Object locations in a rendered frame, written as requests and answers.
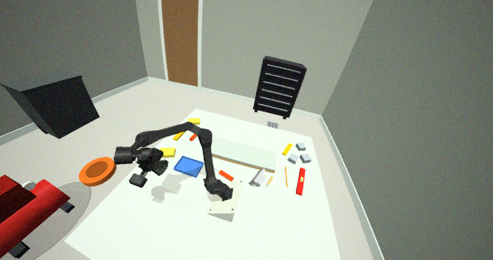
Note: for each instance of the yellow flat bar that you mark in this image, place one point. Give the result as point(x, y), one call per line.
point(287, 149)
point(178, 136)

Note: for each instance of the yellow flat block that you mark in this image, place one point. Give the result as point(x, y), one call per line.
point(194, 121)
point(168, 152)

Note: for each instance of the red spirit level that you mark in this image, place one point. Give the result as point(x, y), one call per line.
point(301, 178)

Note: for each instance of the blue rectangular tray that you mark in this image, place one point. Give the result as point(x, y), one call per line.
point(188, 166)

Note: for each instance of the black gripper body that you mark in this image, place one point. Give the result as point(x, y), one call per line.
point(140, 180)

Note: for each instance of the white panel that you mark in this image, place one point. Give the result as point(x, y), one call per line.
point(244, 155)

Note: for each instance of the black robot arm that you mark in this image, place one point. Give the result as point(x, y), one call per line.
point(126, 155)

